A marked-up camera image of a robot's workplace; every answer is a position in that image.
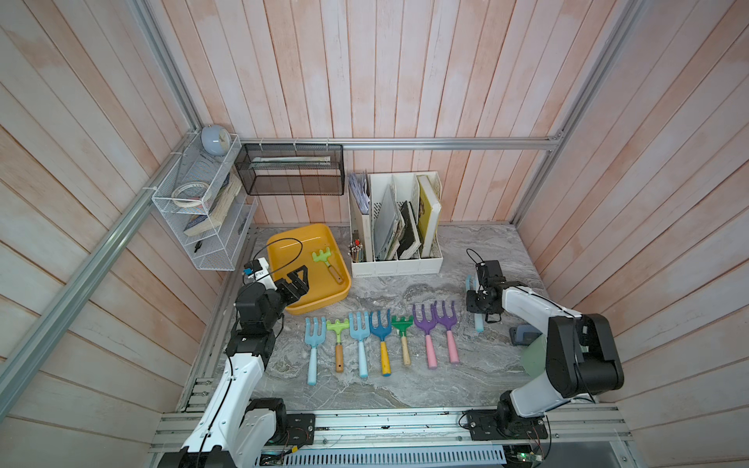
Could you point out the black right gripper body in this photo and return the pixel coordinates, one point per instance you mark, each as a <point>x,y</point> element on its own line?
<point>475,302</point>

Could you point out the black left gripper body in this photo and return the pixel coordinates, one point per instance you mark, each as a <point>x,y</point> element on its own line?
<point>277,304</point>

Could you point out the green rake wooden handle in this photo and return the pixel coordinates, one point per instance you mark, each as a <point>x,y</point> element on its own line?
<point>337,327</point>
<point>323,256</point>

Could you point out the yellow storage tray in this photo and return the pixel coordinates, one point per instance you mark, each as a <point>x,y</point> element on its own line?
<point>291,249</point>

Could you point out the purple rake pink handle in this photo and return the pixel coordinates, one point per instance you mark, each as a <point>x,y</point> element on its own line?
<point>427,321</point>
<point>449,319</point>

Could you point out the light blue hand fork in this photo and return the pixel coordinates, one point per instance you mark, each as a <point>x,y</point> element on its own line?
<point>314,336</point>

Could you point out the dark green rake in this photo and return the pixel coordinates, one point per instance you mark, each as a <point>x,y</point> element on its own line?
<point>402,324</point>

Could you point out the blue fork yellow handle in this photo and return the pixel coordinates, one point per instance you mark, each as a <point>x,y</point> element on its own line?
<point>381,327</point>

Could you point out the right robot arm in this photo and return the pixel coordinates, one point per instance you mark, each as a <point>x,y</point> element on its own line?
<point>581,354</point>

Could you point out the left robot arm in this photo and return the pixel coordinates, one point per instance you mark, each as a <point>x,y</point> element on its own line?
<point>235,427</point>

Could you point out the blue grey small device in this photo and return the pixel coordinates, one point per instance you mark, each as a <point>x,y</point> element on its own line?
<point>524,335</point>

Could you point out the coloured pencils bundle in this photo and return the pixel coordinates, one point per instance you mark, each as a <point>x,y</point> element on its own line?
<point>356,251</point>

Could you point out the green bucket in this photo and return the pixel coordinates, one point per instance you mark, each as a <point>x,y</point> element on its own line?
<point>534,358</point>

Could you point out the yellow book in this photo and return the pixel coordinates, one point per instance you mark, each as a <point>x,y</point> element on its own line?
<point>429,213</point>

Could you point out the white file organizer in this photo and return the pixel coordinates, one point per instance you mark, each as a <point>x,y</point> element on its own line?
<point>384,210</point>

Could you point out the black mesh basket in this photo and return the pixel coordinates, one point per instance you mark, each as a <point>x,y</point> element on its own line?
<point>291,169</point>

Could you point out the tape roll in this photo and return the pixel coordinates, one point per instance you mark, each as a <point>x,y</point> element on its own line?
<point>190,195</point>

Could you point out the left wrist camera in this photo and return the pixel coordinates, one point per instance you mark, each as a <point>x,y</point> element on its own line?
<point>258,270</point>

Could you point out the books on wire shelf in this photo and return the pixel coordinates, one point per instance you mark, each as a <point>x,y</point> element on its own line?
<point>219,208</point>

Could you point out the white wire shelf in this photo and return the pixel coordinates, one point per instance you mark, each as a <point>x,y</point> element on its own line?
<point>215,250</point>

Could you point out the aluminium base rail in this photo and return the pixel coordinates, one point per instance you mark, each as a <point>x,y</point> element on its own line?
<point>383,428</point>

